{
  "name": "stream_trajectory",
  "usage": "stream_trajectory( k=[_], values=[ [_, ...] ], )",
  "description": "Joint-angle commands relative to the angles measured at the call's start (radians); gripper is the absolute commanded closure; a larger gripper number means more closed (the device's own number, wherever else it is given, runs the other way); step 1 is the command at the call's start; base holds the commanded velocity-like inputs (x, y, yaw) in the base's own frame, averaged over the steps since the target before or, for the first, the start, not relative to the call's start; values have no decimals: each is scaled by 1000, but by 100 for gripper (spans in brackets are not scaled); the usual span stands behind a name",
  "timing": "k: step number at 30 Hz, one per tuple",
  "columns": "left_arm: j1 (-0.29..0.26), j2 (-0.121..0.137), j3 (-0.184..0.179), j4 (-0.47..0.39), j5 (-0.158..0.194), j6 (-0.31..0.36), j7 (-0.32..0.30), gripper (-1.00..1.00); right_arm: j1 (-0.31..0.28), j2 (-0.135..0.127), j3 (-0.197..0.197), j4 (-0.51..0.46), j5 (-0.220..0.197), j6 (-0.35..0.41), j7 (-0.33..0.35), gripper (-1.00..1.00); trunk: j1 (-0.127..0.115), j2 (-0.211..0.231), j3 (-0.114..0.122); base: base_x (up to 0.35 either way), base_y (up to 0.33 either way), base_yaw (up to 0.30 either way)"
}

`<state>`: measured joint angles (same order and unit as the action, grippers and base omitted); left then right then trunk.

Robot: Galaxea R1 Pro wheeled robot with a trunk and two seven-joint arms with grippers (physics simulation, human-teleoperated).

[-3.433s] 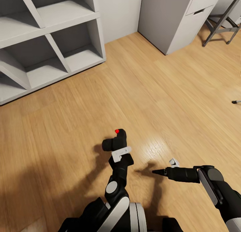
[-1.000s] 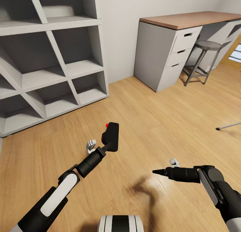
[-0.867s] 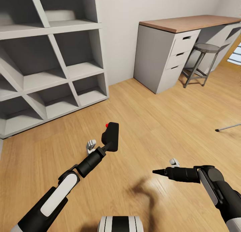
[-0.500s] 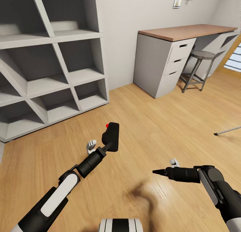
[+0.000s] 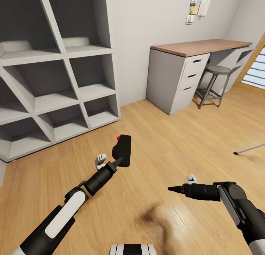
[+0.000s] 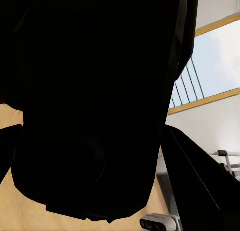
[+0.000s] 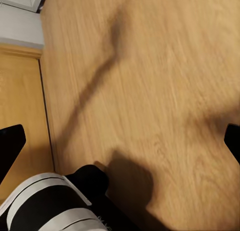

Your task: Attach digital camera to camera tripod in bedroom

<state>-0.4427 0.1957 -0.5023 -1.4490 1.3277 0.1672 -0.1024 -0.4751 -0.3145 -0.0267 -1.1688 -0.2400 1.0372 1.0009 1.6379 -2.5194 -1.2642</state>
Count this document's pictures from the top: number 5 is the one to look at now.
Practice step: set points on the digital camera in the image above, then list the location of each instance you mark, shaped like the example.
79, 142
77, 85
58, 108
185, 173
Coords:
122, 148

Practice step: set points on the robot trunk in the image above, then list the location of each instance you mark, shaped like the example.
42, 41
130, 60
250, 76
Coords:
132, 249

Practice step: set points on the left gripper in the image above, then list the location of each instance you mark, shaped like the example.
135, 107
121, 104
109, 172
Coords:
105, 173

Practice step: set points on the desk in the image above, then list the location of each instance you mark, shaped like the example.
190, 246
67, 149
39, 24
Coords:
175, 70

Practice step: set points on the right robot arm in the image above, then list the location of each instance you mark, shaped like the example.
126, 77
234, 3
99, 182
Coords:
249, 219

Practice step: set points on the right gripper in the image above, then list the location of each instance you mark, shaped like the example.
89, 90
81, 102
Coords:
195, 191

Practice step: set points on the camera tripod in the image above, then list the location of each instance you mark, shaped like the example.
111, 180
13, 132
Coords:
249, 148

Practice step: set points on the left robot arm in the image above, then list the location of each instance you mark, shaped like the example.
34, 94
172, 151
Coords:
47, 236

